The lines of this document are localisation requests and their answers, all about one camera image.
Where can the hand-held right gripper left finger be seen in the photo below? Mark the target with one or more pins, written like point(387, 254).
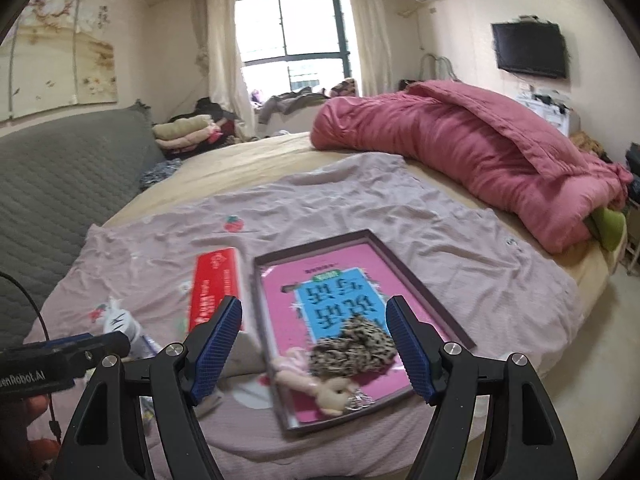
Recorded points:
point(220, 345)

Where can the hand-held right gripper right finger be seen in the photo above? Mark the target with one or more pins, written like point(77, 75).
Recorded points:
point(407, 345)

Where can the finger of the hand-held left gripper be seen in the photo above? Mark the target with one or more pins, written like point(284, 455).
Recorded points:
point(107, 345)

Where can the leopard print scrunchie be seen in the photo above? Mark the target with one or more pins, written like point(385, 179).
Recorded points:
point(350, 345)

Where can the dark shallow tray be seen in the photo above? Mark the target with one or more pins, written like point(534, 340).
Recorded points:
point(300, 425)

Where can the person's left hand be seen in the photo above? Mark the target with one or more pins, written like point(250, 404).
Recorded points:
point(27, 425)

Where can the red and white box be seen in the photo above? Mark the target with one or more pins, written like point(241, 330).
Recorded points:
point(210, 285)

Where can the pink book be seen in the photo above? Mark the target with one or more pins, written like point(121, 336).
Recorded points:
point(340, 270)

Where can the pink strawberry print blanket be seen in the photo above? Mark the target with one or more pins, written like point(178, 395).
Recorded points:
point(350, 200)

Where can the grey quilted headboard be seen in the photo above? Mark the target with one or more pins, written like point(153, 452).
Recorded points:
point(60, 185)

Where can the dark patterned cloth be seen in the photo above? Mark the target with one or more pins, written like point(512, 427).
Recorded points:
point(160, 172)

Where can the pink comforter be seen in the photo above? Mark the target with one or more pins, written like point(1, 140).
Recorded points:
point(475, 150)

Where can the pile of folded clothes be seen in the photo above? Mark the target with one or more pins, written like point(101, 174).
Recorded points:
point(185, 132)

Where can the green pillow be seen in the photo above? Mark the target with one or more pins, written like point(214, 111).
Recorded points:
point(610, 225)

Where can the dark clothes heap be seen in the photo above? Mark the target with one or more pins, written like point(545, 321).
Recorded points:
point(212, 107)

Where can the clothes on window sill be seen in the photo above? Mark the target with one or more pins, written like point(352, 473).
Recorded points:
point(290, 102)

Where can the dark bag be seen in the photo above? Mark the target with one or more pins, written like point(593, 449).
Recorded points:
point(410, 85)

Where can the cluttered white shelf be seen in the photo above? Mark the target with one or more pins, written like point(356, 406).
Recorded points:
point(550, 110)

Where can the metal rack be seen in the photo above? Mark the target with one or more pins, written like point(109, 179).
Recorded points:
point(440, 67)

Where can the cream curtain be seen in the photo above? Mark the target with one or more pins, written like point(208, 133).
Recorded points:
point(370, 35)
point(225, 60)

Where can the window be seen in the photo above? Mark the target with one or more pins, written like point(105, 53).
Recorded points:
point(300, 25)

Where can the floral wall poster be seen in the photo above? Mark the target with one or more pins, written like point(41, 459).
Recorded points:
point(50, 60)

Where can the black wall television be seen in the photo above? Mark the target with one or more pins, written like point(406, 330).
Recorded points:
point(530, 50)

